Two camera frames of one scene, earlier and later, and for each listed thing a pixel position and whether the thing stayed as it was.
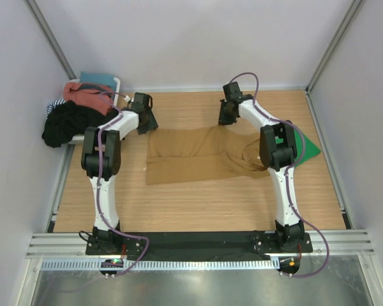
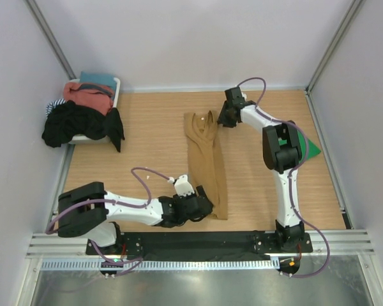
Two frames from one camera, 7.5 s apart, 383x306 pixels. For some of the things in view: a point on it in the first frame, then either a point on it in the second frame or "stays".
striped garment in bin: (50, 106) stays
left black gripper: (151, 125) -> (177, 199)
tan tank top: (204, 153) -> (207, 162)
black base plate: (204, 246) stays
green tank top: (310, 149) stays
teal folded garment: (98, 78) stays
